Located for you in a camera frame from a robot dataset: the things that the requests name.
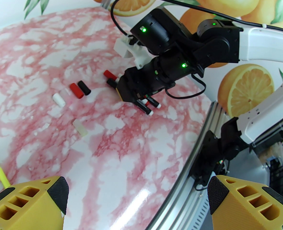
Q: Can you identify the red pen cap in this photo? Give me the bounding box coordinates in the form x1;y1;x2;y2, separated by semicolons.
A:
70;83;81;99

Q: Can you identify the black marker pen white barrel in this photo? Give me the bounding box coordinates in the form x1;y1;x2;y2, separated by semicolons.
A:
107;78;154;115

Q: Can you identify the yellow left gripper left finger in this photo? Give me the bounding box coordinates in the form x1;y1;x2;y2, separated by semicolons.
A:
0;176;69;230

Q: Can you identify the black pen cap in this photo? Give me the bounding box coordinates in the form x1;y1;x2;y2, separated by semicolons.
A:
77;80;91;96

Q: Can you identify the red marker pen white barrel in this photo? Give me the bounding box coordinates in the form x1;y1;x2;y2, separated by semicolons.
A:
104;70;149;105

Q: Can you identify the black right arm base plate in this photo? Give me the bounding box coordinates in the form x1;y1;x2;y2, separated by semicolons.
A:
191;128;230;192

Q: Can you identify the cream pen cap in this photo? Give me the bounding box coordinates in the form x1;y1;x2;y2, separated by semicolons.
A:
73;119;87;136

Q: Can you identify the yellow highlighter pen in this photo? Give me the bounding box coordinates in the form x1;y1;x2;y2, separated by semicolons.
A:
0;156;11;189

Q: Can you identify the pink marble pattern table mat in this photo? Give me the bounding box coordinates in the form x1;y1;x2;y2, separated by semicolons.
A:
0;7;216;230

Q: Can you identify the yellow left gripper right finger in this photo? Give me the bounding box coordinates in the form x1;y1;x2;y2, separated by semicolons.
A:
207;175;283;230

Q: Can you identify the perforated metal cable tray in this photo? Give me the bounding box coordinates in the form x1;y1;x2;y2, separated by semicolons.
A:
180;193;210;230

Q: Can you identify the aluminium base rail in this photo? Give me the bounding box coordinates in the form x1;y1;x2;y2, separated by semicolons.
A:
151;101;228;230

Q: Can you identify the white pen cap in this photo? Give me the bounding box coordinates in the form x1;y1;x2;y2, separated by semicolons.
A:
52;93;65;108

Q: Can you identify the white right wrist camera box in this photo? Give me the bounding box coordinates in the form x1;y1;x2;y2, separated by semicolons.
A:
114;36;154;69

